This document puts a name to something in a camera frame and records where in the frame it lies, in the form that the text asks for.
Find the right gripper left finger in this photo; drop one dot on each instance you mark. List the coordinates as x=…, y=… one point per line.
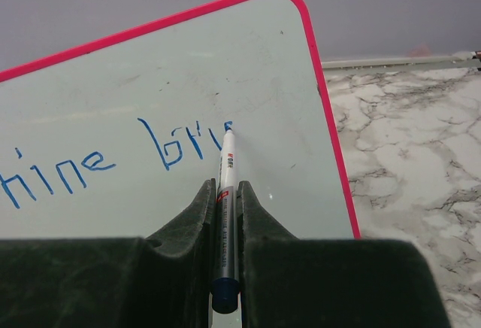
x=184, y=248

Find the red-framed whiteboard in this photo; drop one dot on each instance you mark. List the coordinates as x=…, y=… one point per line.
x=115, y=137

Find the blue whiteboard marker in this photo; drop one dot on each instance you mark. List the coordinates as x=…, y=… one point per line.
x=225, y=286

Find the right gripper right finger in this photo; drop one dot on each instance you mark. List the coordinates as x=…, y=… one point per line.
x=253, y=221

